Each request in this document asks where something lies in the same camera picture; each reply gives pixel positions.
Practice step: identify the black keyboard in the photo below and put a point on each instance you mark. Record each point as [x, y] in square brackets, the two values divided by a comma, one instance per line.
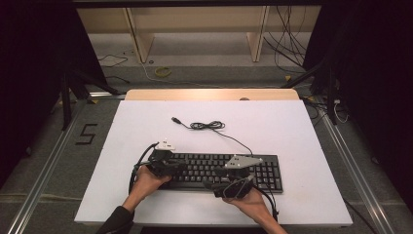
[269, 175]

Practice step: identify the black metal stand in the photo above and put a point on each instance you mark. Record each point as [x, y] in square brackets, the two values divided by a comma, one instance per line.
[66, 104]
[331, 97]

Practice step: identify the yellow tape roll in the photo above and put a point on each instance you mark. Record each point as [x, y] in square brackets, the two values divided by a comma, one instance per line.
[156, 72]

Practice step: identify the person's left hand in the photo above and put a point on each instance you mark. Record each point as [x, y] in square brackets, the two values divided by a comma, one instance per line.
[146, 185]

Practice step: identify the white table board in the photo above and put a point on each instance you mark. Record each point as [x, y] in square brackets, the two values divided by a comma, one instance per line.
[276, 130]

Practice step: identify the short aluminium rail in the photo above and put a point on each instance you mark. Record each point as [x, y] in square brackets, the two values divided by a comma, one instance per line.
[104, 95]

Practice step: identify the long aluminium rail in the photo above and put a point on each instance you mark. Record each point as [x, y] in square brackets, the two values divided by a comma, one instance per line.
[42, 182]
[357, 182]

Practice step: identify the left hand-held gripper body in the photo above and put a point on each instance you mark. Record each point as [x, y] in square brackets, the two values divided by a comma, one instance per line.
[165, 145]

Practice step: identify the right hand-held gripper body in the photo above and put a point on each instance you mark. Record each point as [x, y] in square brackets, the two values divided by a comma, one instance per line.
[242, 161]

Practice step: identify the wooden table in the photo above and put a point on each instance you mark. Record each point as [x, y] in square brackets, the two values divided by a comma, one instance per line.
[195, 94]

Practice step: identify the person's right hand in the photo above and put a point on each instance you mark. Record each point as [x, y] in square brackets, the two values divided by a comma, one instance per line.
[253, 204]

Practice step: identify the black curtain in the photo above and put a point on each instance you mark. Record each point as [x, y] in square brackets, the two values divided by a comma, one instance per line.
[373, 81]
[32, 81]

